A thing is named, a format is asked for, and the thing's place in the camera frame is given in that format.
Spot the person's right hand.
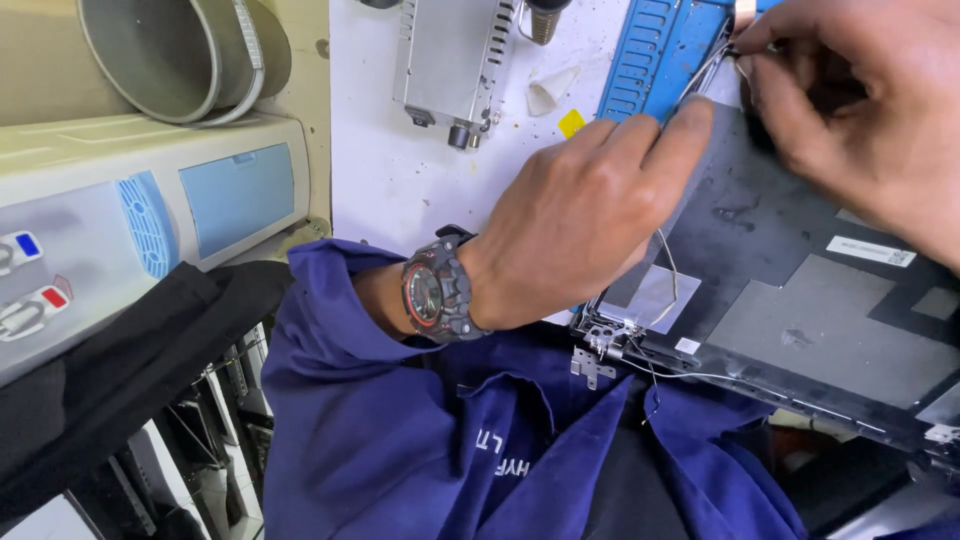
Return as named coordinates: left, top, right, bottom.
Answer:
left=731, top=0, right=960, bottom=275

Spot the person's left hand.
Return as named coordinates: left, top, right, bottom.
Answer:
left=459, top=96, right=715, bottom=333

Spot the white antenna cable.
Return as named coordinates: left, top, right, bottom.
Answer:
left=647, top=37, right=751, bottom=329

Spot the black laptop lid cover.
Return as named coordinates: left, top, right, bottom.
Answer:
left=570, top=45, right=960, bottom=474

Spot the black and red wristwatch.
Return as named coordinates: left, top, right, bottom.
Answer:
left=399, top=223, right=494, bottom=345

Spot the white paper scrap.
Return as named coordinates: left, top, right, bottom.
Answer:
left=525, top=65, right=582, bottom=118

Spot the silver metal box unit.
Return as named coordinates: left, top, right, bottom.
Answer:
left=392, top=0, right=523, bottom=151

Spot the blue work mat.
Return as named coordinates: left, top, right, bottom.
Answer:
left=596, top=0, right=783, bottom=126

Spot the soldering tool with spring stand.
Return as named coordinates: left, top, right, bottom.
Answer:
left=517, top=0, right=575, bottom=47

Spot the dark blue work jacket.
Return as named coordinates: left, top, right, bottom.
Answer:
left=261, top=238, right=811, bottom=540

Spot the cluttered shelf of parts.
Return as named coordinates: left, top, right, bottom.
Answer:
left=63, top=322, right=275, bottom=540

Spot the black cloth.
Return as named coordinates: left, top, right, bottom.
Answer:
left=0, top=261, right=295, bottom=520

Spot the beige printer with blue panels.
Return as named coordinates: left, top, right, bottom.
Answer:
left=0, top=112, right=312, bottom=388

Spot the silver metal hinge bracket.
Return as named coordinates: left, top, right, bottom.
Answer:
left=570, top=316, right=645, bottom=392

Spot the thin black cable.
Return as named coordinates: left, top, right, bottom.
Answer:
left=626, top=337, right=663, bottom=426

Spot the thin grey cable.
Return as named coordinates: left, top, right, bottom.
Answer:
left=615, top=352, right=792, bottom=400

